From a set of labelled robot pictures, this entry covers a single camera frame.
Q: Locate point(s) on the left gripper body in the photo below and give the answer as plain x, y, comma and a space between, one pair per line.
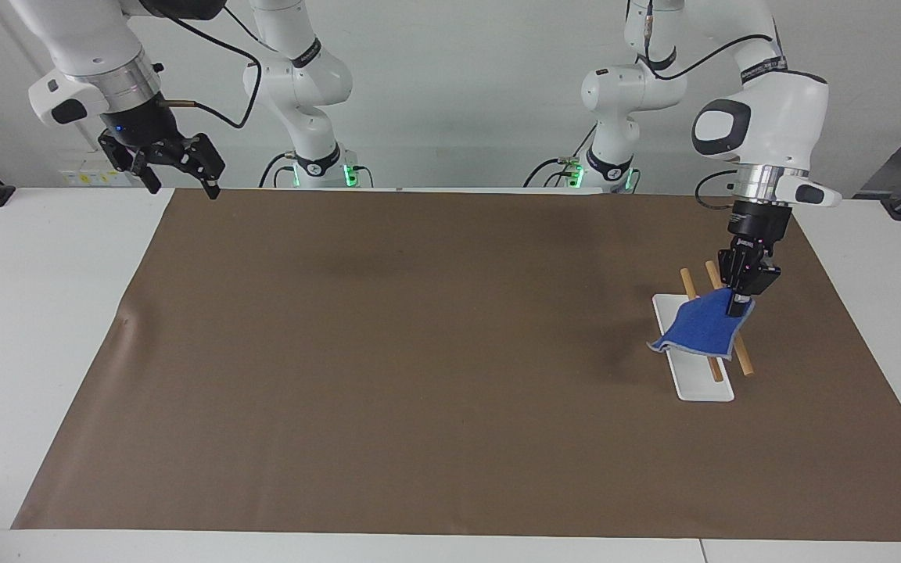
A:
755, 231

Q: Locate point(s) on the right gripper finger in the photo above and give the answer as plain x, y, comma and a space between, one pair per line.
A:
204, 160
131, 160

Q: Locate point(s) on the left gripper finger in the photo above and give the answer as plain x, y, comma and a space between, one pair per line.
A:
726, 274
763, 280

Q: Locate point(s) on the white rectangular tray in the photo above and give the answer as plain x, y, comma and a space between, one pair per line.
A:
705, 387

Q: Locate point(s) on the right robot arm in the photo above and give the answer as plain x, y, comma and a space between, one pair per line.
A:
306, 86

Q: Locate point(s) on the blue towel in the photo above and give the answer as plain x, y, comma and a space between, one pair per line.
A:
705, 328

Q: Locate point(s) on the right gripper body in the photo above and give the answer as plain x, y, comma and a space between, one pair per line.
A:
140, 125

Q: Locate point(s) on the wooden rod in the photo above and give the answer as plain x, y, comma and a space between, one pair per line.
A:
744, 361
688, 283

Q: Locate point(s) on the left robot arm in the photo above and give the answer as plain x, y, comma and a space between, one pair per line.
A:
779, 117

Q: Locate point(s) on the white wall socket strip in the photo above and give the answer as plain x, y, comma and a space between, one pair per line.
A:
95, 177

